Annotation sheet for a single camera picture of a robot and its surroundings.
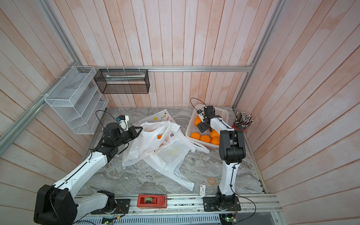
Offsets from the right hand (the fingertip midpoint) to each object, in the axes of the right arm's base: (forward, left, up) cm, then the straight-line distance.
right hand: (207, 122), depth 104 cm
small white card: (-45, +7, -4) cm, 46 cm away
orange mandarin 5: (0, +8, +2) cm, 8 cm away
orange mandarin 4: (-16, -3, +1) cm, 17 cm away
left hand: (-19, +42, +16) cm, 49 cm away
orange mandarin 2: (-14, +3, 0) cm, 15 cm away
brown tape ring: (-41, +1, -5) cm, 41 cm away
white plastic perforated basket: (+8, -11, +2) cm, 13 cm away
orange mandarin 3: (-11, +9, -1) cm, 15 cm away
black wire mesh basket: (+24, +65, +20) cm, 72 cm away
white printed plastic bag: (-26, +39, +14) cm, 49 cm away
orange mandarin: (-23, +32, +15) cm, 42 cm away
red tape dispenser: (-53, +34, 0) cm, 63 cm away
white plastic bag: (-24, +27, -5) cm, 37 cm away
